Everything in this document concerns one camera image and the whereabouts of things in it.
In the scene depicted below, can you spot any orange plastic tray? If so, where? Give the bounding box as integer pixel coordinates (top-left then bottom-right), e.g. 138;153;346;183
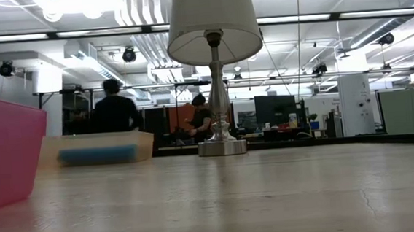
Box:
34;128;157;170

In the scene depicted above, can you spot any silver lamp with white shade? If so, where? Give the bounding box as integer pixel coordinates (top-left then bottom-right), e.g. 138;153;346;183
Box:
163;0;272;160

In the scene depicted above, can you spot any blue blu-ray case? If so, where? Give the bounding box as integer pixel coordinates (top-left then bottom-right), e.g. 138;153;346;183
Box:
57;144;139;168

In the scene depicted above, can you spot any black ceiling spotlight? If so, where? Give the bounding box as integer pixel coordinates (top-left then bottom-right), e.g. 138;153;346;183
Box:
121;46;138;64
0;59;16;78
378;32;396;47

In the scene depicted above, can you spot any black monitor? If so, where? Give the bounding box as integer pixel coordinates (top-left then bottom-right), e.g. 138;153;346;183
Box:
253;93;299;128

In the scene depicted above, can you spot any pink-red plastic tray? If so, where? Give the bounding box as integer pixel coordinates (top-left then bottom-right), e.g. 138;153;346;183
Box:
0;88;54;214

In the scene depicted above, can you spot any person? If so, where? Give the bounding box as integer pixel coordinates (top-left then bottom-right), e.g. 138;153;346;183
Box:
87;77;141;135
184;93;215;144

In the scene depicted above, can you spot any green partition panel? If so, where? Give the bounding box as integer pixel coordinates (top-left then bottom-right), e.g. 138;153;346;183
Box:
377;88;414;137

